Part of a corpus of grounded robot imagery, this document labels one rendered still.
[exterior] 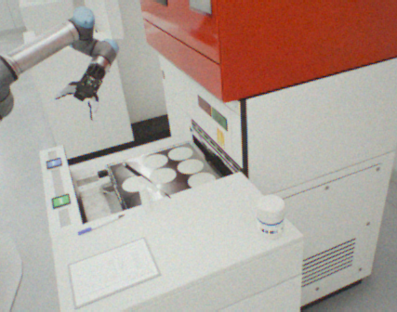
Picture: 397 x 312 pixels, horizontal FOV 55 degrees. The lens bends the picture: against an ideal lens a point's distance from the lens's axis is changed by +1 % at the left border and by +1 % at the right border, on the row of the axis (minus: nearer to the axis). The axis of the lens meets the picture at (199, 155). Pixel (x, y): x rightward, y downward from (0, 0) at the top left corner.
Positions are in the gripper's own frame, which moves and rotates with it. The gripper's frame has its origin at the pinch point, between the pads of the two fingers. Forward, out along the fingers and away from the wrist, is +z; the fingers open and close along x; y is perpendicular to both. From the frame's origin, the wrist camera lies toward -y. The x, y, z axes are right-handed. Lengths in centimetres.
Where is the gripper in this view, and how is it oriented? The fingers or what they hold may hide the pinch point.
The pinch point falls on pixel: (72, 110)
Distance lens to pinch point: 148.9
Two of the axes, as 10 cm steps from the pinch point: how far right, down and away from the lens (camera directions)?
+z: -2.6, 8.1, -5.3
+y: 5.5, -3.3, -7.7
